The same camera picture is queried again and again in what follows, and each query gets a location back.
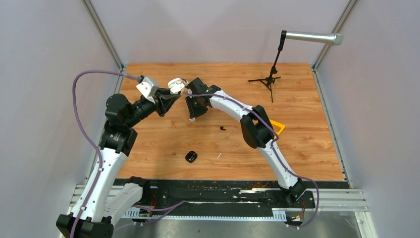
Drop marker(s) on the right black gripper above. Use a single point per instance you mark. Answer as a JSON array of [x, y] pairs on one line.
[[194, 112]]

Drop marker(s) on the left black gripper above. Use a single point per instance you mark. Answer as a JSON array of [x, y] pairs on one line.
[[163, 102]]

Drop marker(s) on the white earbud charging case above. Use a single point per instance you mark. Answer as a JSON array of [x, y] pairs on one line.
[[176, 86]]

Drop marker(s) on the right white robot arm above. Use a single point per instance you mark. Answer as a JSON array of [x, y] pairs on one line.
[[257, 130]]

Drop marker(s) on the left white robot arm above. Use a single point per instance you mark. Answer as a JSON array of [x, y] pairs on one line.
[[94, 215]]

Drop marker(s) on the black earbud charging case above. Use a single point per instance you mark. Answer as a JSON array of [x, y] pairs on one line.
[[191, 156]]

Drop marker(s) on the yellow triangular plastic piece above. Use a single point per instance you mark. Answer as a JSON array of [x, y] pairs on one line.
[[277, 126]]

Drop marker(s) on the black tripod stand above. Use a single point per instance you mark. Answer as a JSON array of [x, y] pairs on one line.
[[270, 80]]

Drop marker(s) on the silver microphone tube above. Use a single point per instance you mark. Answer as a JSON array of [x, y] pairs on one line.
[[332, 39]]

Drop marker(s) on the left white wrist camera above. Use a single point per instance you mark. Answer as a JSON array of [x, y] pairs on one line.
[[147, 87]]

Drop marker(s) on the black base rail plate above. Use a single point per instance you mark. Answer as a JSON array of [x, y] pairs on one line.
[[224, 198]]

